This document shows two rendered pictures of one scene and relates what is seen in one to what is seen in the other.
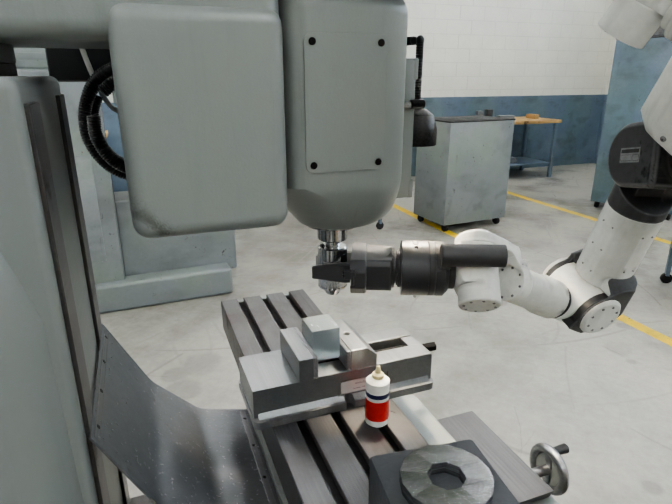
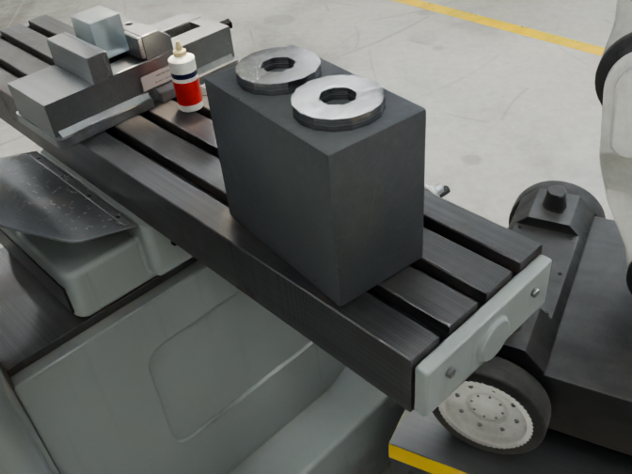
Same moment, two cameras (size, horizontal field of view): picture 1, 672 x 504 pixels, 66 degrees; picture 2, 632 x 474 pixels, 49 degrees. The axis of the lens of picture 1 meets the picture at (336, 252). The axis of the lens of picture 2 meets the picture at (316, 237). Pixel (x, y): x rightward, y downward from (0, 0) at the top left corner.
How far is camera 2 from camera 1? 26 cm
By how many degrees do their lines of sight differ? 26
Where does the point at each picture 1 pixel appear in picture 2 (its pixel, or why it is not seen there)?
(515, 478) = not seen: hidden behind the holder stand
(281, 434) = (93, 144)
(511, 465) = not seen: hidden behind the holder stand
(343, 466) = (172, 149)
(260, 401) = (55, 116)
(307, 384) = (103, 86)
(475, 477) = (303, 58)
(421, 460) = (252, 61)
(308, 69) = not seen: outside the picture
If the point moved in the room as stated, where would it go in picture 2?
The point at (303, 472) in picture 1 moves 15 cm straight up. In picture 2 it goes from (133, 165) to (103, 65)
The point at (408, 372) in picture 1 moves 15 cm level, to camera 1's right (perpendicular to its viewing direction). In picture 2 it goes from (210, 53) to (292, 33)
